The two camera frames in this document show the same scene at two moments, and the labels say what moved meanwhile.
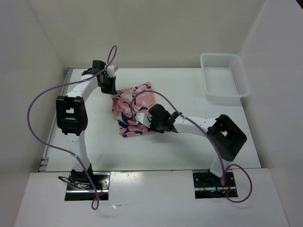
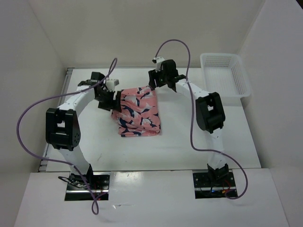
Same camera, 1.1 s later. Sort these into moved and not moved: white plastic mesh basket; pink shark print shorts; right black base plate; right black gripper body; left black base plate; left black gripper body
Moved: left black gripper body; right black gripper body
Not moved: pink shark print shorts; left black base plate; right black base plate; white plastic mesh basket
